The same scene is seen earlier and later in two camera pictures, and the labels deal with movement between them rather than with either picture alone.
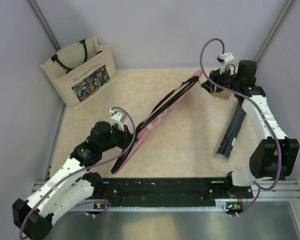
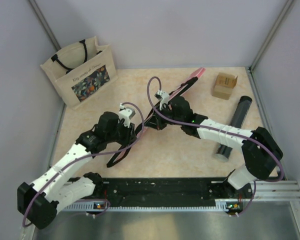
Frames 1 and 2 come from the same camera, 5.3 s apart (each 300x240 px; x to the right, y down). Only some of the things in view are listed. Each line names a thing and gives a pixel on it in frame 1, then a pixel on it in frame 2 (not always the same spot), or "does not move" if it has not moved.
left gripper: (127, 137) does not move
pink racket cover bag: (154, 126) -> (186, 82)
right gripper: (216, 77) -> (155, 120)
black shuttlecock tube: (226, 146) does not move
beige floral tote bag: (81, 70) does not move
